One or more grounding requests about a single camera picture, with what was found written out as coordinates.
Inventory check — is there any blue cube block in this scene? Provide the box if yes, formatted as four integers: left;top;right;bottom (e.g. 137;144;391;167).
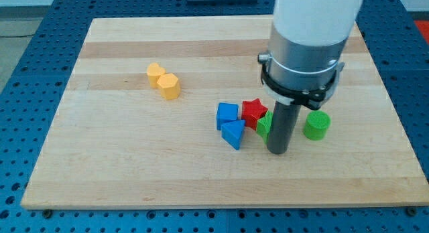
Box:
216;102;239;131

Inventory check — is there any yellow hexagon block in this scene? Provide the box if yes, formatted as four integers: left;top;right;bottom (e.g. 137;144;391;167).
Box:
157;73;181;100

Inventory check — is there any green cylinder block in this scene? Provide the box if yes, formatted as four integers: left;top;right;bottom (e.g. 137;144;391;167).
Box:
303;110;331;141

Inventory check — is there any blue triangle block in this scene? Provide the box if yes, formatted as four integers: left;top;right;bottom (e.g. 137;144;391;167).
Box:
221;120;245;150

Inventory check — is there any red star block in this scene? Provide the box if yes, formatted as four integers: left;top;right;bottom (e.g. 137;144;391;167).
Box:
241;98;268;130

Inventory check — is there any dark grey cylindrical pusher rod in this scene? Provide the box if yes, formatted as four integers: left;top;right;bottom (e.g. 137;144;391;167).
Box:
267;102;301;155

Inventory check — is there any yellow heart block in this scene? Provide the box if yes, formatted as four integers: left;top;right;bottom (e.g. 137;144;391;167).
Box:
146;62;166;88

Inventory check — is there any green star block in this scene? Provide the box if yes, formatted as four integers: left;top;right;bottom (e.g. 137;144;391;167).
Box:
256;111;273;144

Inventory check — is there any light wooden board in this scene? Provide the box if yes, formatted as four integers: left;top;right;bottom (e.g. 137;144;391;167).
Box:
21;15;428;210

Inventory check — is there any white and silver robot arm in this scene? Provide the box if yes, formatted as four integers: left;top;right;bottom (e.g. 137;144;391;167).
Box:
258;0;363;110

